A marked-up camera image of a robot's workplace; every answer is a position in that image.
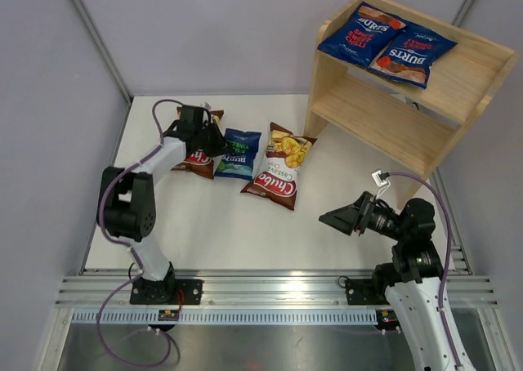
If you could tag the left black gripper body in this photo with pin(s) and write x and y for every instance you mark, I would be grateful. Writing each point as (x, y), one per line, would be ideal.
(197, 131)

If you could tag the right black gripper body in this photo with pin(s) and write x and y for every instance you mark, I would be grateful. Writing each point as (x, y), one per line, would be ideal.
(377, 218)

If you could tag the Burts sea salt vinegar bag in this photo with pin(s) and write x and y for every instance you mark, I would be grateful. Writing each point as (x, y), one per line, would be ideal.
(238, 162)

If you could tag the Burts blue bag with bacon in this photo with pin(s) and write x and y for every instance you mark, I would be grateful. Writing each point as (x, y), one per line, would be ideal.
(411, 54)

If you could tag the Burts spicy sweet chilli bag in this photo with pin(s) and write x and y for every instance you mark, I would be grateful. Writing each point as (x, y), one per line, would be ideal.
(363, 36)

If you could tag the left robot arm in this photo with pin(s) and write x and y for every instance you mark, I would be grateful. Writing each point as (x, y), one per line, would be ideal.
(126, 212)

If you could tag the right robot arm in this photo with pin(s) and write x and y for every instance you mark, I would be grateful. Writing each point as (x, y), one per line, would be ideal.
(412, 283)

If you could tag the left Chuba cassava chips bag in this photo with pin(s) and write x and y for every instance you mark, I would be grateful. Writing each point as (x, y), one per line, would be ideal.
(199, 163)

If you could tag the chuba cassava chips bag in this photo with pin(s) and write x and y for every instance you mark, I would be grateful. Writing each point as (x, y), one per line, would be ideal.
(199, 163)
(277, 177)

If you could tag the right Chuba cassava chips bag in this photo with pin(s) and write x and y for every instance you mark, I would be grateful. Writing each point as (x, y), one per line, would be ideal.
(277, 177)

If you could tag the wooden two-tier shelf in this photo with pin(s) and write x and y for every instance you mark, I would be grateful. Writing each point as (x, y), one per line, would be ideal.
(417, 128)

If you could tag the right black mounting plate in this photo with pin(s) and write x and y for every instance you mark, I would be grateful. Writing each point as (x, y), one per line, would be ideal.
(362, 292)

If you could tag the black mounting plate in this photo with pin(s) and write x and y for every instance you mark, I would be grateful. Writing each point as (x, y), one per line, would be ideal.
(178, 291)
(362, 292)

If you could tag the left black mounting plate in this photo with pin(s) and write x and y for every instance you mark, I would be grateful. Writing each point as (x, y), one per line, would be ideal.
(178, 291)

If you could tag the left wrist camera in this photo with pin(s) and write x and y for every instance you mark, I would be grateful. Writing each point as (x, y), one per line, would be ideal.
(208, 116)

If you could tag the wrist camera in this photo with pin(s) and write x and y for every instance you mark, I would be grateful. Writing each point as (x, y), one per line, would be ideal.
(381, 179)
(208, 116)

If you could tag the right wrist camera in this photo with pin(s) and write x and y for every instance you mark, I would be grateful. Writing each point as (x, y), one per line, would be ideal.
(381, 179)

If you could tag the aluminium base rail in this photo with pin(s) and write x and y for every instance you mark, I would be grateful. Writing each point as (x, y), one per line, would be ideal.
(265, 289)

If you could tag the white slotted cable duct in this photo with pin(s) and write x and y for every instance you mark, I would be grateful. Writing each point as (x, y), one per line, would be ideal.
(227, 317)

